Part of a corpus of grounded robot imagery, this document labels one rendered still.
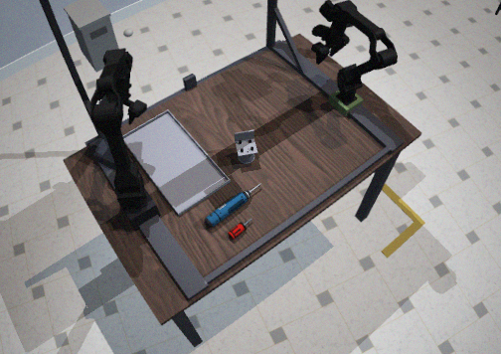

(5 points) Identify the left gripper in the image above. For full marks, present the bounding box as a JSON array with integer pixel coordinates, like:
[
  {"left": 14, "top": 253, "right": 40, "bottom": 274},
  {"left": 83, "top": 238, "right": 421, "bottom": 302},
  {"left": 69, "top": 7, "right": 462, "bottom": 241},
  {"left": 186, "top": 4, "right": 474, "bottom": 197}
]
[{"left": 311, "top": 28, "right": 350, "bottom": 65}]

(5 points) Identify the blue electric screwdriver barrel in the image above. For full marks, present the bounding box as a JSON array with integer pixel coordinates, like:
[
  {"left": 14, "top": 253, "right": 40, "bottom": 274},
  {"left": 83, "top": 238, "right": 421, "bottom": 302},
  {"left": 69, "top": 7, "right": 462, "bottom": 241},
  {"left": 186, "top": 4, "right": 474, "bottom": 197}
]
[{"left": 205, "top": 184, "right": 260, "bottom": 228}]

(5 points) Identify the red screwdriver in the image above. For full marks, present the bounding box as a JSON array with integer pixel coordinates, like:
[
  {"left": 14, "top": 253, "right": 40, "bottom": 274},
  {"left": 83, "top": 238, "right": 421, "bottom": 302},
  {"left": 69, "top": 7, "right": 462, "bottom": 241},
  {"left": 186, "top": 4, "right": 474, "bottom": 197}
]
[{"left": 228, "top": 220, "right": 250, "bottom": 240}]

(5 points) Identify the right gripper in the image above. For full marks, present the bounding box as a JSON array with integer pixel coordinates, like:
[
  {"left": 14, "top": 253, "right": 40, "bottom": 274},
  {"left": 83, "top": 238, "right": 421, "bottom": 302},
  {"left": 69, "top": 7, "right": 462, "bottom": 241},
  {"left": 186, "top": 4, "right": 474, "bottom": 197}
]
[{"left": 99, "top": 84, "right": 147, "bottom": 125}]

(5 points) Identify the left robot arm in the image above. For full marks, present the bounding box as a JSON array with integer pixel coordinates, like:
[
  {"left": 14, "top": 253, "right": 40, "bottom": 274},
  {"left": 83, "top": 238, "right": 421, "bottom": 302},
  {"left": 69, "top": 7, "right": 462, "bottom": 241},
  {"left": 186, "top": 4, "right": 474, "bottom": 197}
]
[{"left": 311, "top": 0, "right": 398, "bottom": 105}]

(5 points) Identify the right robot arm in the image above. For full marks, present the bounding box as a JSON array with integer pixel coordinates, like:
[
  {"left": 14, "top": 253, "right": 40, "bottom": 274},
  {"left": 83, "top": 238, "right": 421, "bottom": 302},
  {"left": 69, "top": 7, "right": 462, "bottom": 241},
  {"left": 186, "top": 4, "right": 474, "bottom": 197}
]
[{"left": 90, "top": 49, "right": 149, "bottom": 213}]

